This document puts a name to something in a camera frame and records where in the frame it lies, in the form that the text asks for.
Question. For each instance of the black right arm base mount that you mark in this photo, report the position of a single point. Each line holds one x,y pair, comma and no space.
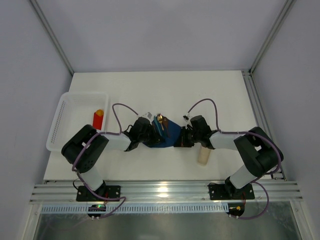
229,192

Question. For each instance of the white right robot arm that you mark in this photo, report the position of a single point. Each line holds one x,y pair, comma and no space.
258,152

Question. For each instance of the aluminium frame post left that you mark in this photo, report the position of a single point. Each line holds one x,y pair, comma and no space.
51,35

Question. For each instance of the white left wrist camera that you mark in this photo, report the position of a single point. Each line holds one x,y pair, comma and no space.
148,115

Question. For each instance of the gold fork green handle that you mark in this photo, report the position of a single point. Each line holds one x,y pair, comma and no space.
160,121

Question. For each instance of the aluminium frame post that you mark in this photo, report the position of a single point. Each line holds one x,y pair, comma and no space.
272,33
51,35

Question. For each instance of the teal plastic knife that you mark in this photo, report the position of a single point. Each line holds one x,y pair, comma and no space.
158,126

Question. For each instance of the aluminium table edge rail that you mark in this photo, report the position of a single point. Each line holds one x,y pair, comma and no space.
195,191

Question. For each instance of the red bottle orange cap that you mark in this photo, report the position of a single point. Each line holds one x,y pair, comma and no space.
98,117

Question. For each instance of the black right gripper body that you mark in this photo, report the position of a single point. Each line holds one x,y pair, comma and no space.
185,137

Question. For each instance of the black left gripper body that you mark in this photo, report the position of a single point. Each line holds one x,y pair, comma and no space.
152,135

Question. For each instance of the aluminium side rail right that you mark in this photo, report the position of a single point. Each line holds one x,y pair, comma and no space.
255,101

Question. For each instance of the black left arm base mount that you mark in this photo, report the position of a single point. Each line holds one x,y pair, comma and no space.
112,192

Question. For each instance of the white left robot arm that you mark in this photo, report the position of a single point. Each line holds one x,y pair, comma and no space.
84,149

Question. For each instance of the blue paper napkin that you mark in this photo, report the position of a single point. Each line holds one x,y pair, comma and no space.
174,132

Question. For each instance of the brown wooden spoon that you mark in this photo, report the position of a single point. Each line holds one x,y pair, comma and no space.
165,123

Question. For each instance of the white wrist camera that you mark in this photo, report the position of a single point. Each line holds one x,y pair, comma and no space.
187,117
148,115

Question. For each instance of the aluminium frame post right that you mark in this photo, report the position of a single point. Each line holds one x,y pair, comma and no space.
272,33

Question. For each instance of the white plastic basket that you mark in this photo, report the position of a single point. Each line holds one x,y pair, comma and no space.
75,110

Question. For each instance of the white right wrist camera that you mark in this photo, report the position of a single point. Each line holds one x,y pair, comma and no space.
187,117

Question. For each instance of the beige cutlery tray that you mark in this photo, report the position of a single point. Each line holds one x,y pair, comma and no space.
203,156

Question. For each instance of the white slotted cable duct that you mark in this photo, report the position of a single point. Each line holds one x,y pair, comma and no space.
136,208

